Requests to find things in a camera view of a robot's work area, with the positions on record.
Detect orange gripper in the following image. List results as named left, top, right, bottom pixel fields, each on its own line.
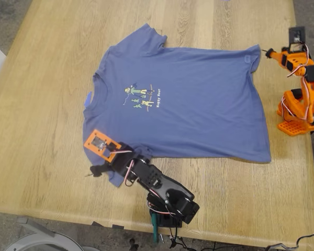
left=262, top=48, right=314, bottom=77

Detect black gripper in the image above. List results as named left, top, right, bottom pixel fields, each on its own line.
left=90, top=142, right=139, bottom=178

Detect blue T-shirt with print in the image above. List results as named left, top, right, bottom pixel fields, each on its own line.
left=82, top=23, right=272, bottom=188

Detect green table clamp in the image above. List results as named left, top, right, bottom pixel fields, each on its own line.
left=150, top=212, right=160, bottom=243

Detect white grey chair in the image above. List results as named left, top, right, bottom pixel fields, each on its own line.
left=2, top=216, right=95, bottom=251

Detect white red servo wires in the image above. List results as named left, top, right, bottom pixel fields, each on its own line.
left=104, top=146, right=178, bottom=218
left=280, top=43, right=314, bottom=125

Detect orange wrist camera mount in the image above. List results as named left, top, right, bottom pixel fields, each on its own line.
left=83, top=129, right=122, bottom=163

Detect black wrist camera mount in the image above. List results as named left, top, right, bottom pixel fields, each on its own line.
left=282, top=26, right=308, bottom=54

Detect black power cable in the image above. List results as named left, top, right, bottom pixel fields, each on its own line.
left=168, top=226, right=218, bottom=251

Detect dark cable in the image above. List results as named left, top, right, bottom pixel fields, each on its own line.
left=265, top=233, right=314, bottom=251

